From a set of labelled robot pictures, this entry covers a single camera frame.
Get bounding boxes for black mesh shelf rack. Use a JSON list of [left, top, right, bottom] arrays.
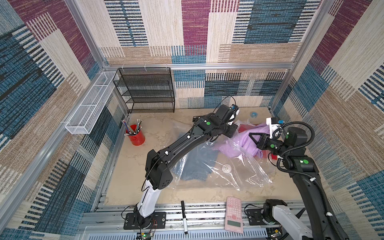
[[114, 68, 176, 114]]

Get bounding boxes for blue garment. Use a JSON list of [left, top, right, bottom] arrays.
[[172, 142, 219, 182]]

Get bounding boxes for red trousers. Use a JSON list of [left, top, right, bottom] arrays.
[[234, 124, 270, 159]]

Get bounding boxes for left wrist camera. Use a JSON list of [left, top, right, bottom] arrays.
[[228, 104, 240, 125]]

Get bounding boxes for clear plastic vacuum bag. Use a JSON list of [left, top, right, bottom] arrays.
[[170, 121, 272, 191]]

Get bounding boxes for lilac garment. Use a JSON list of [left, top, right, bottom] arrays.
[[213, 123, 270, 159]]

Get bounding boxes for red pen cup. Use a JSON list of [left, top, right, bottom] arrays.
[[128, 129, 146, 146]]

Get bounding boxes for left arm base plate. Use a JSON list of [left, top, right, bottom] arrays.
[[123, 212, 167, 230]]

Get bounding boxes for aluminium front rail frame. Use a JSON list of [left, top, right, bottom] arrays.
[[75, 201, 285, 240]]

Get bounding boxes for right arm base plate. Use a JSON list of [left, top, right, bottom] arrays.
[[245, 208, 268, 226]]

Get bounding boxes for pens in cup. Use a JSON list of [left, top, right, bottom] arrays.
[[122, 120, 142, 137]]

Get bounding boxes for pink calculator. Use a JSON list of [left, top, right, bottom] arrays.
[[225, 197, 244, 234]]

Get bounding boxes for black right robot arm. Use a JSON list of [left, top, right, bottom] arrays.
[[249, 117, 349, 240]]

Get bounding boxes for white wire wall basket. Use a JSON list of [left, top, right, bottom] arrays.
[[66, 72, 116, 135]]

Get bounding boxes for black marker pen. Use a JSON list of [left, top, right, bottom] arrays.
[[181, 201, 188, 235]]

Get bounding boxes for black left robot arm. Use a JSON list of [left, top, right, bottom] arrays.
[[126, 104, 240, 229]]

